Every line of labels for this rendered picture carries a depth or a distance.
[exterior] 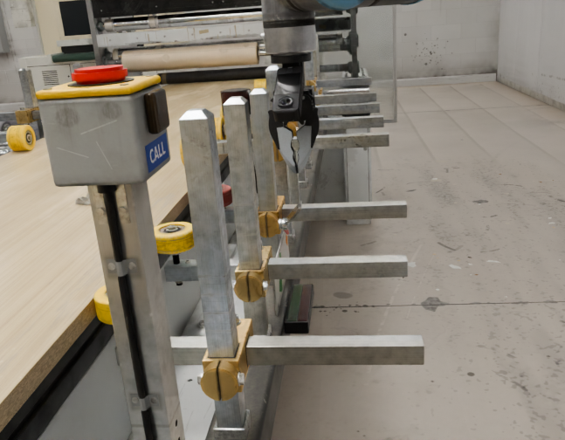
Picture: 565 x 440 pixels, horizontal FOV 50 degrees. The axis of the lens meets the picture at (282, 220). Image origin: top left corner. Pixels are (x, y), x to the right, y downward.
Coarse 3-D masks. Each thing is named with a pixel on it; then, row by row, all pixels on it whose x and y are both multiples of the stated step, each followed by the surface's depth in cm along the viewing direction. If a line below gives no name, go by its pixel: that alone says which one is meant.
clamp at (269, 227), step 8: (280, 200) 132; (280, 208) 127; (264, 216) 123; (272, 216) 123; (280, 216) 127; (264, 224) 124; (272, 224) 123; (264, 232) 124; (272, 232) 124; (280, 232) 126
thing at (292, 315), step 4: (296, 288) 128; (300, 288) 128; (296, 292) 126; (300, 292) 126; (296, 296) 125; (292, 300) 123; (296, 300) 123; (292, 304) 121; (296, 304) 121; (292, 308) 120; (296, 308) 119; (292, 312) 118; (296, 312) 118; (288, 316) 117; (292, 316) 117; (296, 316) 116; (288, 320) 115; (292, 320) 115; (296, 320) 115
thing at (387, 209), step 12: (288, 204) 132; (312, 204) 131; (324, 204) 130; (336, 204) 129; (348, 204) 129; (360, 204) 128; (372, 204) 128; (384, 204) 127; (396, 204) 127; (228, 216) 131; (300, 216) 130; (312, 216) 129; (324, 216) 129; (336, 216) 129; (348, 216) 128; (360, 216) 128; (372, 216) 128; (384, 216) 128; (396, 216) 127
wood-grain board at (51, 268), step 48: (192, 96) 294; (0, 192) 144; (48, 192) 140; (0, 240) 110; (48, 240) 109; (96, 240) 107; (0, 288) 90; (48, 288) 88; (96, 288) 87; (0, 336) 76; (48, 336) 75; (0, 384) 65
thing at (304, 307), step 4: (304, 288) 128; (308, 288) 128; (304, 292) 126; (308, 292) 126; (304, 296) 124; (308, 296) 124; (304, 300) 122; (308, 300) 122; (300, 304) 121; (304, 304) 121; (308, 304) 121; (300, 308) 119; (304, 308) 119; (308, 308) 119; (300, 312) 118; (304, 312) 118; (300, 316) 116; (304, 316) 116; (300, 320) 115; (304, 320) 115
